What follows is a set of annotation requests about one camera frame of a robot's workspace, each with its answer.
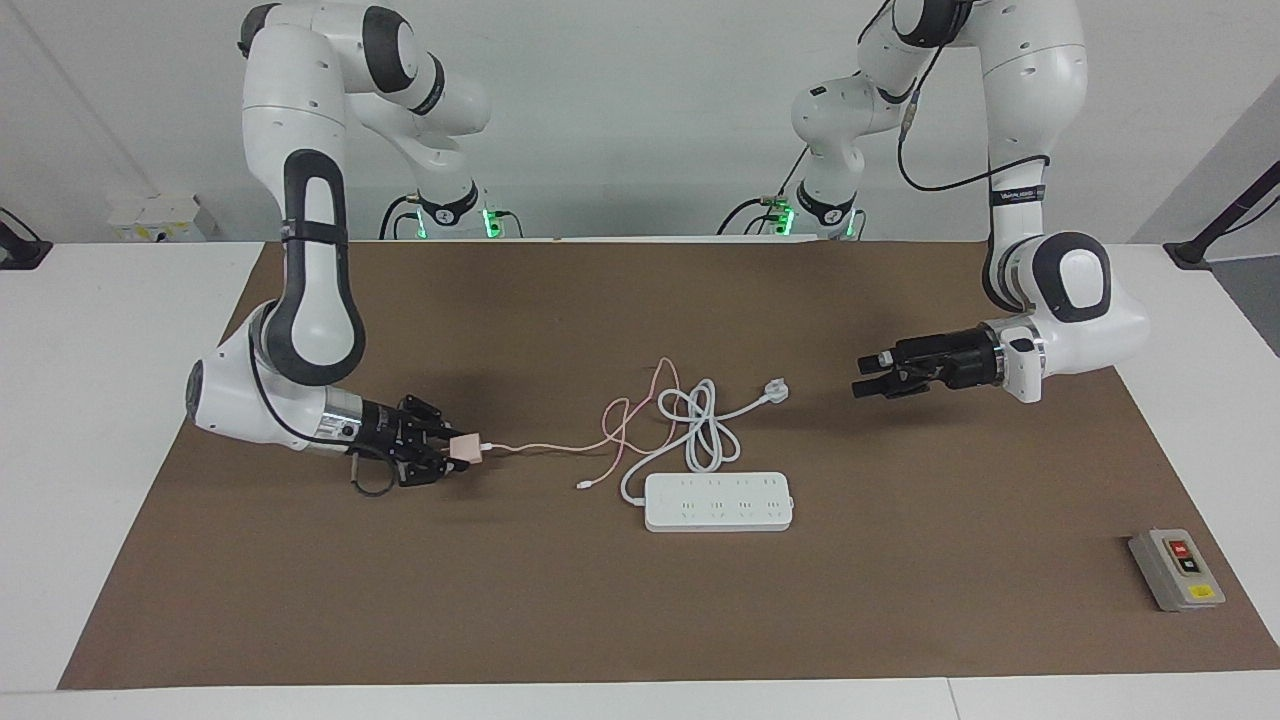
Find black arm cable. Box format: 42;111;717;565
248;330;396;498
880;0;1051;193

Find brown table mat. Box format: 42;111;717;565
57;240;1280;691

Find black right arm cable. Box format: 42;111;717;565
248;330;396;498

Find black clamp stand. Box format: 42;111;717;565
0;208;53;271
1163;160;1280;269

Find white power strip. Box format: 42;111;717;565
643;472;795;534

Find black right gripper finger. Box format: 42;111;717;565
400;395;463;443
398;455;473;489

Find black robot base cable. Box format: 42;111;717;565
715;148;813;237
378;193;426;241

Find white cardboard boxes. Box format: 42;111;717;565
108;195;219;243

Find grey on-off switch box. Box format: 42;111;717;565
1128;528;1227;613

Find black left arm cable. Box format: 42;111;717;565
880;0;1051;193

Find pink charging cable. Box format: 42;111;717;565
480;358;681;491

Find white power strip cord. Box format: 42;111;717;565
620;378;791;504

